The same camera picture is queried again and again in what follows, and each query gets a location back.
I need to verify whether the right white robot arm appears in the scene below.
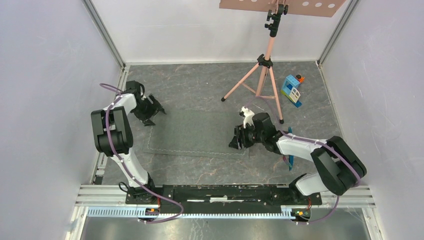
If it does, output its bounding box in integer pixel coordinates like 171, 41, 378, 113
228, 112, 367, 204

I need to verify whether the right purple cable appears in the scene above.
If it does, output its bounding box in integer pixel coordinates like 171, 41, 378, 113
245, 96, 362, 226

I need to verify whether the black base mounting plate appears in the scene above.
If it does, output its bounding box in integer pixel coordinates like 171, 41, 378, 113
125, 184, 323, 214

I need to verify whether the colourful toy block house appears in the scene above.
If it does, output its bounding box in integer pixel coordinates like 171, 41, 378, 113
281, 74, 304, 108

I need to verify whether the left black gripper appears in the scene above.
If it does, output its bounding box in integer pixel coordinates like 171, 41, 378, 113
132, 94, 166, 127

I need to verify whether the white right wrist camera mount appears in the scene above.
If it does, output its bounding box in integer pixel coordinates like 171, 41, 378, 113
240, 106, 255, 129

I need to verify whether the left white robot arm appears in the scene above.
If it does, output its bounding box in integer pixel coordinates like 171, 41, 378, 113
90, 80, 166, 204

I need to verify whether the pink music stand tripod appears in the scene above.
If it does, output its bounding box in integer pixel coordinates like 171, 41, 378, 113
219, 0, 345, 124

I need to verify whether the purple plastic utensil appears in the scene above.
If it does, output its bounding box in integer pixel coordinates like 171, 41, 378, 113
282, 155, 291, 167

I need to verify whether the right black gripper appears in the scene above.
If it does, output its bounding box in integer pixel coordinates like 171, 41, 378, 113
228, 121, 265, 150

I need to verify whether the grey cloth napkin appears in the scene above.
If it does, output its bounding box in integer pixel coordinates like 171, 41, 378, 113
143, 109, 249, 159

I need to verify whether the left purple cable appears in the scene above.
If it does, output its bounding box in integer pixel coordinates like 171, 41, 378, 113
99, 82, 185, 225

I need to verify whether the purple cable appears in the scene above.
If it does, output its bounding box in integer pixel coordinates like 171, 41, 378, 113
99, 82, 185, 225
245, 96, 362, 226

